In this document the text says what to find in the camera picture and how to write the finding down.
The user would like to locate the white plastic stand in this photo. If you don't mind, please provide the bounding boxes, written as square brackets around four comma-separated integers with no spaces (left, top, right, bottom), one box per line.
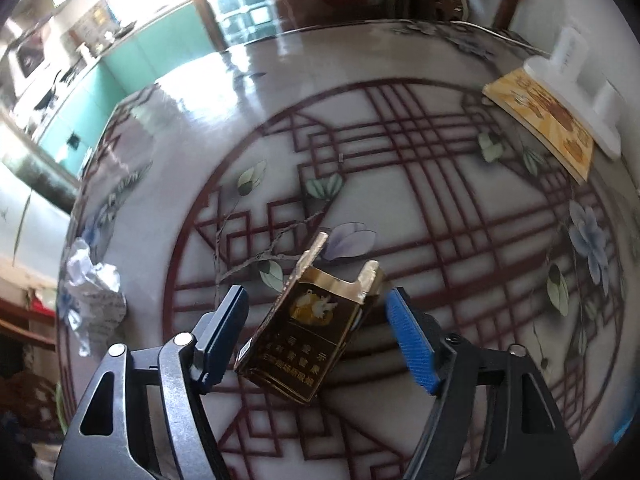
[522,26,625,162]

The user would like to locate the crumpled white paper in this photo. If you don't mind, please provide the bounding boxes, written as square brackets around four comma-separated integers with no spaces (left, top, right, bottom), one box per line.
[62,239,128,348]

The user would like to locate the white floral refrigerator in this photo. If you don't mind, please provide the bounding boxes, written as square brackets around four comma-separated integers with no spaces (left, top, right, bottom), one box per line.
[0,160,76,273]

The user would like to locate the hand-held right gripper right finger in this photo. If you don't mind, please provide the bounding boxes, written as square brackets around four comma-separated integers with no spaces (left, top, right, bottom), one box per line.
[385,287,581,480]

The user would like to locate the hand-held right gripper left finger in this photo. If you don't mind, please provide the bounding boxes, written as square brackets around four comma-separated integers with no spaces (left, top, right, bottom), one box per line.
[52,285,250,480]

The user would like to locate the gold brown cigarette pack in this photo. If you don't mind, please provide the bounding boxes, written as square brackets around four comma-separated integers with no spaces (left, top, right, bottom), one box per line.
[234,232,386,405]

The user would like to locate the yellow patterned box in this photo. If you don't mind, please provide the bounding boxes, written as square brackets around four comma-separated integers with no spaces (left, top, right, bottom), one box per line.
[481,70,597,185]

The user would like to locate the teal kitchen cabinets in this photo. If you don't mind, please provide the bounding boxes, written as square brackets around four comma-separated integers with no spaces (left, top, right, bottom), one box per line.
[36,1,223,178]

